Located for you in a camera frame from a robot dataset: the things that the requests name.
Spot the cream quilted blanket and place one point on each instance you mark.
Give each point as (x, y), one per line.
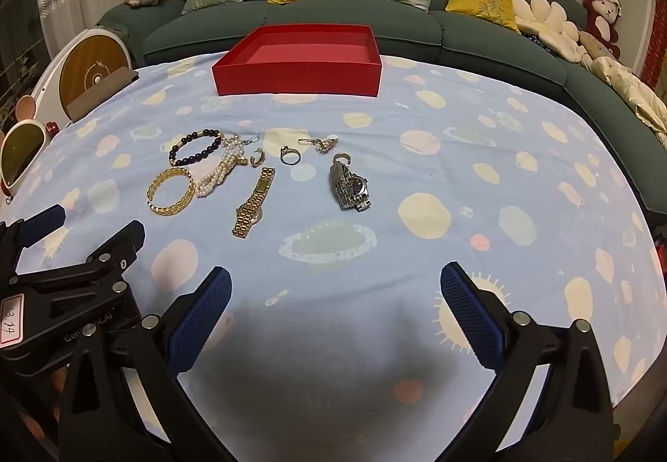
(641, 100)

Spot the green sectional sofa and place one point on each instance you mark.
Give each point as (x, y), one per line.
(165, 33)

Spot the cream flower cushion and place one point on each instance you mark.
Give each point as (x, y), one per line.
(548, 22)

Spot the white mouse-ear mirror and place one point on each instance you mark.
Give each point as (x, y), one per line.
(20, 146)

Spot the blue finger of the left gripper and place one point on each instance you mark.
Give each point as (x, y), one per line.
(39, 226)

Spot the red jewelry tray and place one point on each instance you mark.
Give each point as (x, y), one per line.
(316, 58)

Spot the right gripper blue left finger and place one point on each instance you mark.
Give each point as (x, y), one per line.
(192, 317)

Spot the small gold hoop earring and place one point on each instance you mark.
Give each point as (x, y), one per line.
(258, 158)

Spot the beige small cushion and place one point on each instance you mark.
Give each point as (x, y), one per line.
(593, 46)

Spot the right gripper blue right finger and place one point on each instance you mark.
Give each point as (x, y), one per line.
(484, 333)

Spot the white round wood-faced appliance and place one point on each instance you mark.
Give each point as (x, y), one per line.
(87, 60)

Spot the gold wristwatch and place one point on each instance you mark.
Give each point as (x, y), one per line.
(248, 214)

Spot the red plush monkey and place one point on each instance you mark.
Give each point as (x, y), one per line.
(601, 22)

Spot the blue patterned bedsheet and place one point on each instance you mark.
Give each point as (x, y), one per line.
(337, 344)

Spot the silver wristwatch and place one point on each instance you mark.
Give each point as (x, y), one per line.
(349, 189)

